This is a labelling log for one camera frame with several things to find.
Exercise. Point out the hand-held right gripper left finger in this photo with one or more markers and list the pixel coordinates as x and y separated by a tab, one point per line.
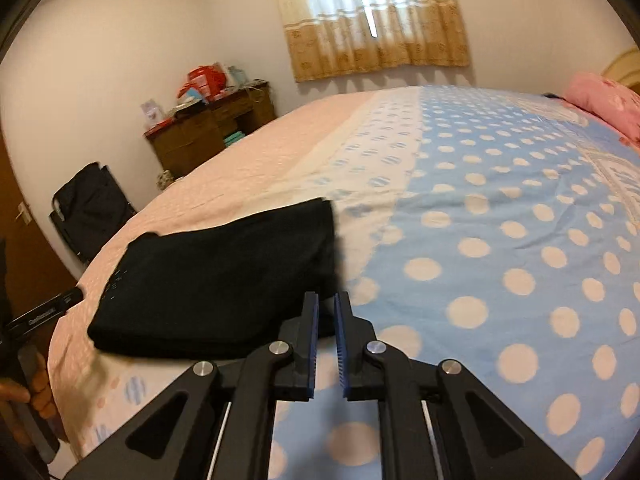
313	350

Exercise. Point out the beige patterned curtain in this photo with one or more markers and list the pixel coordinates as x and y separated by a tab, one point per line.
380	45

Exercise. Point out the red gift bag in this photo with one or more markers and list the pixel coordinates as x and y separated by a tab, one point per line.
202	82

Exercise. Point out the teal box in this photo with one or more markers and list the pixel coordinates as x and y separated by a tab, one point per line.
233	138

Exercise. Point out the person's left hand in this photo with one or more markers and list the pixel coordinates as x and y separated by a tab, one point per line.
44	395

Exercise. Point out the brown wooden door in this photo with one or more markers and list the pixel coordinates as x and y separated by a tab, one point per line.
27	265

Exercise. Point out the black folding chair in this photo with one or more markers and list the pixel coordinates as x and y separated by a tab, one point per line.
92	210

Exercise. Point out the pink quilted bed cover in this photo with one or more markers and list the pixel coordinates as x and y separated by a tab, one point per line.
240	170

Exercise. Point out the white gift bag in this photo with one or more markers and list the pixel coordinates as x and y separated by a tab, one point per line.
235	75

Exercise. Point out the brown wooden desk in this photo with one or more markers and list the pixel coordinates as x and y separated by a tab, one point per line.
195	135

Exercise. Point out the pink pillow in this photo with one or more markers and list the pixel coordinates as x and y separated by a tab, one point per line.
605	100

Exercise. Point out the blue polka dot bed sheet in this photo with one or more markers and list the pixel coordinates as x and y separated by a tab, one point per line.
500	210

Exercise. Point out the cream headboard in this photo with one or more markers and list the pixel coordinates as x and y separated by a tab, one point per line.
625	67

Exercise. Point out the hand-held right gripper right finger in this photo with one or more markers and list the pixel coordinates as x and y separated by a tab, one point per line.
340	350

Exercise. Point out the black pants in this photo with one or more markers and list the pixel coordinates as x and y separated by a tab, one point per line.
215	280

